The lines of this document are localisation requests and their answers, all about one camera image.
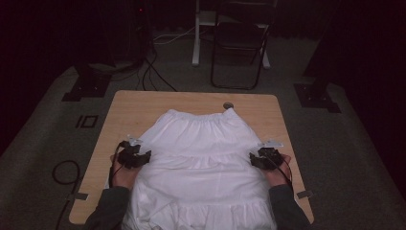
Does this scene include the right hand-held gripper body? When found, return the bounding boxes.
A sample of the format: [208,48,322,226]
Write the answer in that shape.
[257,138,284,171]

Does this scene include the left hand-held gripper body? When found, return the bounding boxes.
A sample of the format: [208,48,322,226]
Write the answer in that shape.
[116,135,144,170]

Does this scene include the white tiered skirt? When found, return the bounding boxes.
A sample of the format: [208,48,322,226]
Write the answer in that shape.
[122,107,279,230]

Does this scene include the person's right hand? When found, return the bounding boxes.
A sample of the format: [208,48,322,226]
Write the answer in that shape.
[262,153,292,188]

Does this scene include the person's left hand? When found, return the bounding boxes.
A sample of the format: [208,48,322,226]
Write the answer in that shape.
[109,154,142,191]

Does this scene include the grey tape strip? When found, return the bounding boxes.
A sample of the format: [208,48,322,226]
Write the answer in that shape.
[65,192,90,202]
[295,190,315,200]

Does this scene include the black folding chair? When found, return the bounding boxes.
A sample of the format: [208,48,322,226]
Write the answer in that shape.
[210,0,272,91]

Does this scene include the dark equipment with red light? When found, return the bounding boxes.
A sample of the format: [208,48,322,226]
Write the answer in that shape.
[76,0,153,73]

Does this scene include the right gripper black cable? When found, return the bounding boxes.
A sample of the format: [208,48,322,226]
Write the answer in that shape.
[267,155,294,190]

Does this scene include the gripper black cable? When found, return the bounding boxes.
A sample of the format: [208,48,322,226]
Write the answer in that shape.
[107,141,124,188]
[267,155,294,190]

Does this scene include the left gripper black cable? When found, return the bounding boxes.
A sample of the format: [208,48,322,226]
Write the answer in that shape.
[107,141,124,188]

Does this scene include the looped black floor cable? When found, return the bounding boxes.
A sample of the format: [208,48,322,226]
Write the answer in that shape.
[52,159,81,230]

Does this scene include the black floor cables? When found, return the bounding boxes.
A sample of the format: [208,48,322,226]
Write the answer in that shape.
[135,47,178,93]

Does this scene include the black stand with base plate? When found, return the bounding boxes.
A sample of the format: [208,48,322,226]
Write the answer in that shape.
[61,62,113,103]
[293,0,342,114]

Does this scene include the white floor cable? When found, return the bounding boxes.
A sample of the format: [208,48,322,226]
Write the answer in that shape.
[152,26,197,45]

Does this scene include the white desk frame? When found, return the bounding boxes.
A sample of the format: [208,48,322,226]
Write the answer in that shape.
[192,0,272,70]

